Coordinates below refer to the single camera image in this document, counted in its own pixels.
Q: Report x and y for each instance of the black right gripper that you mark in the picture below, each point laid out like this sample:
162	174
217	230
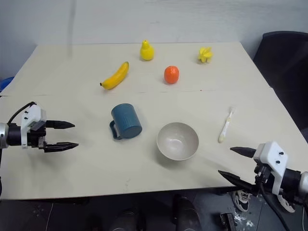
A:
264	179

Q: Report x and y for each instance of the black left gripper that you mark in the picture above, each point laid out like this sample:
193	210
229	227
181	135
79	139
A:
36	138

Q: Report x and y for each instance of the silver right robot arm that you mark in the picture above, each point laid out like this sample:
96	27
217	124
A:
297	184

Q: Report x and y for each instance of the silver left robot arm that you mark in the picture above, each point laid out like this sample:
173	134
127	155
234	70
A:
12	137

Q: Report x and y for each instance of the black and white sneaker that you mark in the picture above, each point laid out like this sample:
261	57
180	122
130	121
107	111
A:
241	199
286	202

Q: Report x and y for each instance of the white toothbrush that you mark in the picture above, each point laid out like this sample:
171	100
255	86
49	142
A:
225	127

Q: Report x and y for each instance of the dark blue ribbed mug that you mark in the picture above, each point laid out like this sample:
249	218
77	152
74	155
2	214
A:
126	120

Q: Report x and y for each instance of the beige bowl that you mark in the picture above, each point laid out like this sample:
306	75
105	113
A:
177	142

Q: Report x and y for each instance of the dark rounded shape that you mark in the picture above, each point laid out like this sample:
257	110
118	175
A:
186	214

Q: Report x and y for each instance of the blue round object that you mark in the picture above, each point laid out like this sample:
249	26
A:
6	84

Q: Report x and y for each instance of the yellow toy banana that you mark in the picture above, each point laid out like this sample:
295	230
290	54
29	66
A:
116	76

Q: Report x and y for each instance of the black chair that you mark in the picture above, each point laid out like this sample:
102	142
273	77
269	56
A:
284	72

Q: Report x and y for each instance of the orange toy fruit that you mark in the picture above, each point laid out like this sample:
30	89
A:
171	75

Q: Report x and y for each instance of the yellow toy star fruit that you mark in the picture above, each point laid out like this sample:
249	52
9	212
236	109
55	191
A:
205	55

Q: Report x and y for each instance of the yellow toy pear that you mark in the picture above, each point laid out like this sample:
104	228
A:
146	52

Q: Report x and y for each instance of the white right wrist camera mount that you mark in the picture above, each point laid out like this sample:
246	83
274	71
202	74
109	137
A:
273	156

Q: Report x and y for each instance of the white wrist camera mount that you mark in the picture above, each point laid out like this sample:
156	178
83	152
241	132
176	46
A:
32	114
273	156

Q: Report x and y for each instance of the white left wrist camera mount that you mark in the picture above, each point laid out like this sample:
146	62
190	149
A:
32	114

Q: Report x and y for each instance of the black metal floor bracket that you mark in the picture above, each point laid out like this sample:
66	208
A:
227	222

